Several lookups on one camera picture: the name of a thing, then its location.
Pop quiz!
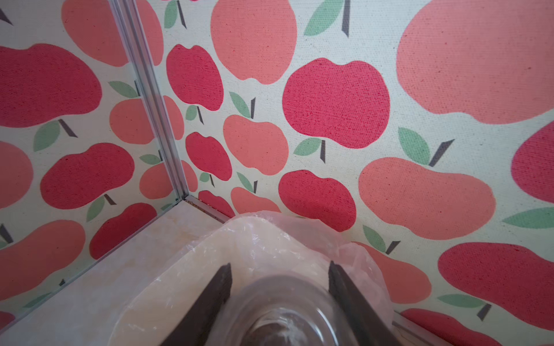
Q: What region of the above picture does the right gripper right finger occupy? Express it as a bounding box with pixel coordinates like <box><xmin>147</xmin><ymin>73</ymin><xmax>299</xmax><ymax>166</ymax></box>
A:
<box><xmin>328</xmin><ymin>261</ymin><xmax>401</xmax><ymax>346</ymax></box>

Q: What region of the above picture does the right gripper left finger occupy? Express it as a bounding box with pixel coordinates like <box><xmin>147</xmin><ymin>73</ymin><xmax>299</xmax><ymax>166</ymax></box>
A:
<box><xmin>161</xmin><ymin>263</ymin><xmax>232</xmax><ymax>346</ymax></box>

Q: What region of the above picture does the clear tea jar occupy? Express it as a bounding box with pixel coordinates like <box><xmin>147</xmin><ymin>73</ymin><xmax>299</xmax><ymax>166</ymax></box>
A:
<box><xmin>206</xmin><ymin>275</ymin><xmax>358</xmax><ymax>345</ymax></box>

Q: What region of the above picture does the clear plastic bin liner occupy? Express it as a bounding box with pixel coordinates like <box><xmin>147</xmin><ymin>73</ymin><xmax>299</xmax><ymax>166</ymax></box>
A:
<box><xmin>110</xmin><ymin>211</ymin><xmax>394</xmax><ymax>345</ymax></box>

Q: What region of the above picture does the left aluminium frame post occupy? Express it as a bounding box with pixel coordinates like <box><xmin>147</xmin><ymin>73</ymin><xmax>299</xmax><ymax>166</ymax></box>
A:
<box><xmin>110</xmin><ymin>1</ymin><xmax>189</xmax><ymax>200</ymax></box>

